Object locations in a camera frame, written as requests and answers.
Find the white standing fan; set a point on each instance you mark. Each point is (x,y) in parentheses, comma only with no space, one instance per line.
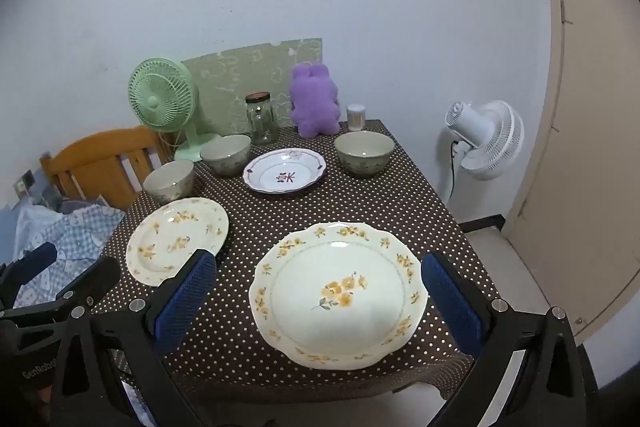
(488,140)

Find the cotton swab container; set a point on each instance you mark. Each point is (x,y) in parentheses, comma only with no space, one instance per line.
(356,117)

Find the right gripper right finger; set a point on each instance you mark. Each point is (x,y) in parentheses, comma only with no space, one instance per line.
(549,388)

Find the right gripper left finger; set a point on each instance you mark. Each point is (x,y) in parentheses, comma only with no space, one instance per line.
(147,335)

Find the green sheep pattern board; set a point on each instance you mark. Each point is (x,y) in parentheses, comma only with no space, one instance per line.
(225,78)

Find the glass jar dark lid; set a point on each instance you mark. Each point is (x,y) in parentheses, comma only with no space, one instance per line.
(263,125)

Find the brown polka dot tablecloth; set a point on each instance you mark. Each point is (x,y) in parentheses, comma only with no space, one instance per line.
(225,357)

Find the red patterned white plate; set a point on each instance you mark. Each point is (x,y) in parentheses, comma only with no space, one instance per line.
(284,171)

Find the green desk fan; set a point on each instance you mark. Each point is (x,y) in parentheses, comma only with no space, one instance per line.
(164,97)

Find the blue checkered blanket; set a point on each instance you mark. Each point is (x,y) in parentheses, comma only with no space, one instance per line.
(78,236)

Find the small yellow floral plate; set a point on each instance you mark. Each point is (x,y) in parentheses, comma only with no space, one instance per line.
(166,239)

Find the large yellow floral plate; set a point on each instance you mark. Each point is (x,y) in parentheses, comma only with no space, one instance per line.
(339,295)

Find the green bowl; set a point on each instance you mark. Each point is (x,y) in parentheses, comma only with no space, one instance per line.
(170,182)
(364,153)
(227,155)

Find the purple plush toy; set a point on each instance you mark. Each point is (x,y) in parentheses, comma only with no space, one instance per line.
(314,98)

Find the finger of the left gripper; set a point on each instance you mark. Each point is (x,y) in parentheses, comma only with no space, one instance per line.
(20,272)
(85,291)

